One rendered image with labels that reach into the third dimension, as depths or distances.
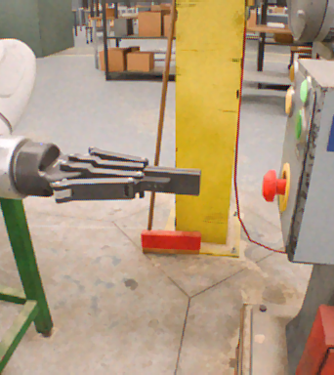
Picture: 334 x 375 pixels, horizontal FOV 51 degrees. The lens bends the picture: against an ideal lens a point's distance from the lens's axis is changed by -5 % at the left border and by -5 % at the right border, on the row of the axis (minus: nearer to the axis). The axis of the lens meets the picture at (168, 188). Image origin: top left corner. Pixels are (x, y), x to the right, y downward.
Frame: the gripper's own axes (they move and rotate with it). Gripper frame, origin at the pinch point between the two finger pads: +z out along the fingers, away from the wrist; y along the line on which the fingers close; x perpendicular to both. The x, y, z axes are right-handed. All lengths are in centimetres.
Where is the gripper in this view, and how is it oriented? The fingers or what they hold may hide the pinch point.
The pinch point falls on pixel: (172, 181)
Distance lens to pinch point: 46.5
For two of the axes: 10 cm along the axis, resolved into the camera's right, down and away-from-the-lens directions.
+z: 9.8, 0.9, -1.6
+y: -1.9, 4.6, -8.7
